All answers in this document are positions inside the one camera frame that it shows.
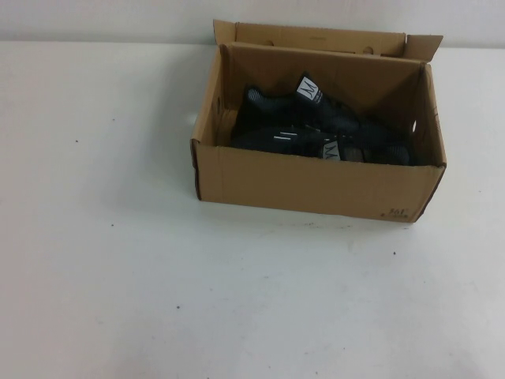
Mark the black knit sneaker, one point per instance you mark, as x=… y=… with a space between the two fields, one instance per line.
x=276 y=142
x=272 y=106

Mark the brown cardboard shoe box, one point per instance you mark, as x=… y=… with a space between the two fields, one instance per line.
x=307 y=189

